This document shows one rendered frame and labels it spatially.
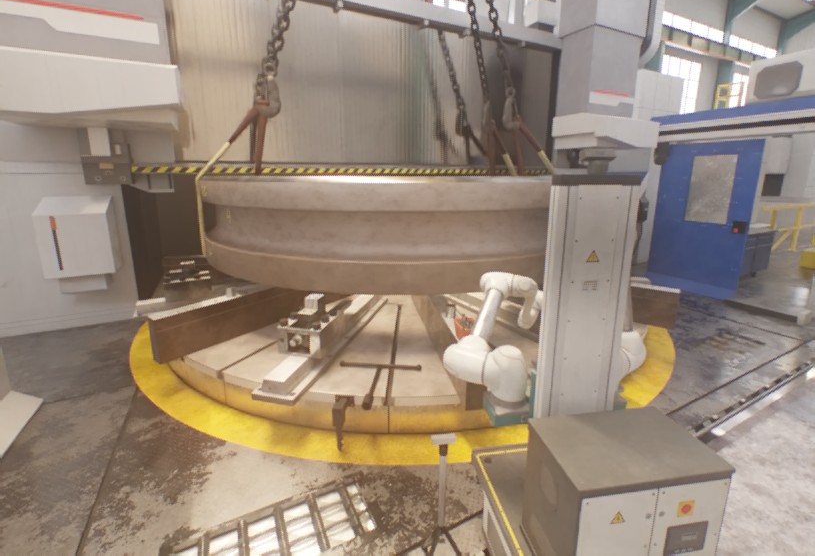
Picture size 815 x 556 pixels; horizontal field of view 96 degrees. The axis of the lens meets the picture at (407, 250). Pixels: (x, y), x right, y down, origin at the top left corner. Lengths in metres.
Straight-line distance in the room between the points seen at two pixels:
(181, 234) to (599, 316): 7.51
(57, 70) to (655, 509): 4.04
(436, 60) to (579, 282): 5.41
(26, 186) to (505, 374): 5.27
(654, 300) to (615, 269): 2.68
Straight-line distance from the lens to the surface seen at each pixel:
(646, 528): 1.68
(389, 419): 2.80
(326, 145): 5.62
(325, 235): 3.09
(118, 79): 3.61
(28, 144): 4.72
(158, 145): 4.52
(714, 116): 7.00
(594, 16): 6.78
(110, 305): 5.82
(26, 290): 5.95
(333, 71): 5.82
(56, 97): 3.66
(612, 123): 6.23
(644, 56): 7.90
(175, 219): 8.18
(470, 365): 1.81
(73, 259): 5.34
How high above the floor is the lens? 1.78
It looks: 12 degrees down
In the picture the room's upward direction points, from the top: straight up
